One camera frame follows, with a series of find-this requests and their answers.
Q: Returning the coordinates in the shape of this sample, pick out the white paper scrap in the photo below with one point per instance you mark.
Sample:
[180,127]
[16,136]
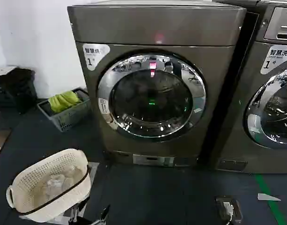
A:
[267,197]

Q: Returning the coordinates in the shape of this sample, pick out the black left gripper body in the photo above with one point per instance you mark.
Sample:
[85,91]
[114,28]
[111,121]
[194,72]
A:
[87,221]

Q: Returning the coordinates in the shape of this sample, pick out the black floor socket box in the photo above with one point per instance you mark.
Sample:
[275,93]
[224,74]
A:
[228,208]

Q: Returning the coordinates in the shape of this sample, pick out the small white door sticker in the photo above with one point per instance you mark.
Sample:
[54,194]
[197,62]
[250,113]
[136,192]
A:
[105,110]

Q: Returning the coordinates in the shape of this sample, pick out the grey washer with detergent drawer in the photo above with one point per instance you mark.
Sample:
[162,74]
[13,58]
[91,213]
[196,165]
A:
[237,131]

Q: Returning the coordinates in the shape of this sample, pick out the white number label sticker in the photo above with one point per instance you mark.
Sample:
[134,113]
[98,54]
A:
[94,56]

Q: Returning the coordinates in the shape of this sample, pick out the silver dryer base panel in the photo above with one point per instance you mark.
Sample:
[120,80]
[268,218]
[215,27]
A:
[152,160]

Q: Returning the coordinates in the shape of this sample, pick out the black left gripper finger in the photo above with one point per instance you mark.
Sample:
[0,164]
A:
[75,213]
[105,213]

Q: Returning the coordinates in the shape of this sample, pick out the round glass dryer door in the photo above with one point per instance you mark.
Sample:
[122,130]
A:
[152,98]

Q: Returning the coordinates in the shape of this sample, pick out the black plastic crate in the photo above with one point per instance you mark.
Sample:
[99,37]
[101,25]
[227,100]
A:
[19,93]

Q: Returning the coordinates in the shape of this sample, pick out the green cloth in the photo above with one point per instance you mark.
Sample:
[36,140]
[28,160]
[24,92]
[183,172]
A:
[62,100]

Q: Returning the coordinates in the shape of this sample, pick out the round glass washer door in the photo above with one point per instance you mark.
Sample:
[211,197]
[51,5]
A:
[274,112]

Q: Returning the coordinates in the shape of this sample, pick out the cream perforated laundry basket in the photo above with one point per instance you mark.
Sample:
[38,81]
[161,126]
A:
[35,173]

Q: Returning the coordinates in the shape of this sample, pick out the grey plastic crate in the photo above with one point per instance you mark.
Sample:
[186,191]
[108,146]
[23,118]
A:
[70,117]

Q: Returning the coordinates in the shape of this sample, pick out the white clothes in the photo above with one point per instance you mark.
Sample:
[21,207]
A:
[61,182]

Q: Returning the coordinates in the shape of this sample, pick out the silver detergent drawer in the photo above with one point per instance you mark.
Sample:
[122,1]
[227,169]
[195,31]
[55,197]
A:
[281,23]

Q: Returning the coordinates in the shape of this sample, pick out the grey dryer with round door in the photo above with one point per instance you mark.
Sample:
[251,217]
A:
[157,25]

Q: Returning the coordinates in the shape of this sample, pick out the white washer label sticker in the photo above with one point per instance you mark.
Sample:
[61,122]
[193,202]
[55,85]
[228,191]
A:
[274,61]

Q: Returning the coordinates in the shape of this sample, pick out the green floor tape strip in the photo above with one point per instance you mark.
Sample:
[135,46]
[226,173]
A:
[267,194]

